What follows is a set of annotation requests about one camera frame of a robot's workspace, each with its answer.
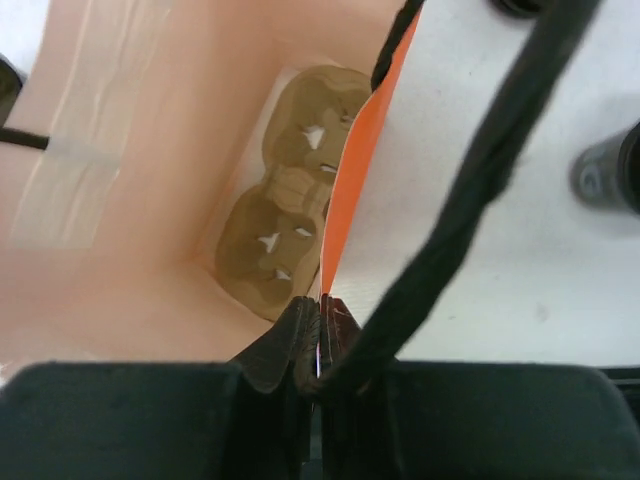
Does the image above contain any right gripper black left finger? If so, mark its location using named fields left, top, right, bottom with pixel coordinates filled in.
left=1, top=297, right=320, bottom=479

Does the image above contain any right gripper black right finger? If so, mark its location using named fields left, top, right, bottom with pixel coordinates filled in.
left=319, top=293, right=640, bottom=480

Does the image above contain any brown cardboard cup carrier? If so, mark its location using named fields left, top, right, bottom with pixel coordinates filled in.
left=214, top=65, right=371, bottom=321

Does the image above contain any dark coffee cup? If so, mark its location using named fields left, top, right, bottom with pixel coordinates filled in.
left=569, top=123, right=639, bottom=215
left=0, top=55, right=26, bottom=126

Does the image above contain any orange paper bag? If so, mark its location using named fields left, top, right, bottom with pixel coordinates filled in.
left=0, top=0, right=601, bottom=396

